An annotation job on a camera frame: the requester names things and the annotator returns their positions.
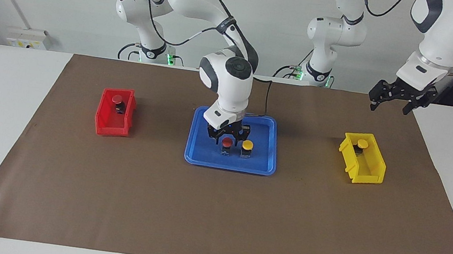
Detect black left base cable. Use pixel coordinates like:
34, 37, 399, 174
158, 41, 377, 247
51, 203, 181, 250
274, 44, 314, 82

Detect black right base cable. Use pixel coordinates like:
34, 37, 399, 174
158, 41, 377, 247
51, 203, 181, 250
116, 40, 187, 68

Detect brown paper table mat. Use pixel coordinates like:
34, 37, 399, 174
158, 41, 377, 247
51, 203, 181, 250
0, 44, 453, 254

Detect black base cable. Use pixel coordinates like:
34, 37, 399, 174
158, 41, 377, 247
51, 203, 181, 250
274, 44, 314, 82
116, 40, 187, 68

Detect blue plastic tray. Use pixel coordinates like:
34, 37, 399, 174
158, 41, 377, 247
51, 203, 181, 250
183, 104, 283, 177

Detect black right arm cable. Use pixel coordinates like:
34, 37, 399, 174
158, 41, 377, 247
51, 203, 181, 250
112, 0, 283, 119

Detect red plastic storage bin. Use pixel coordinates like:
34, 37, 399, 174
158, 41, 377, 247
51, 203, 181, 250
93, 85, 139, 140

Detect yellow push button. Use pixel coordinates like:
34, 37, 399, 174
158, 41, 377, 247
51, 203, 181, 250
240, 140, 255, 160
353, 138, 370, 158

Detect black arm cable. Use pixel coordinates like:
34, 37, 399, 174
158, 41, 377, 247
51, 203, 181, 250
112, 0, 283, 119
334, 0, 408, 20

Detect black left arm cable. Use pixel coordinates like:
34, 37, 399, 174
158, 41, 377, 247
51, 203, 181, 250
334, 0, 408, 20

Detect red push button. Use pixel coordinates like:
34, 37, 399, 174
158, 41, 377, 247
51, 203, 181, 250
110, 94, 127, 115
220, 137, 234, 157

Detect white wall socket box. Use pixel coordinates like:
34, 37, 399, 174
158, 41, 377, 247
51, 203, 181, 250
4, 25, 50, 51

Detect yellow plastic storage bin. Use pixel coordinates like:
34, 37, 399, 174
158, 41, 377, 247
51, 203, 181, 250
335, 130, 391, 188

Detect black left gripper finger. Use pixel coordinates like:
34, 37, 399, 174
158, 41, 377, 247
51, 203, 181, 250
367, 93, 382, 113
401, 97, 423, 118

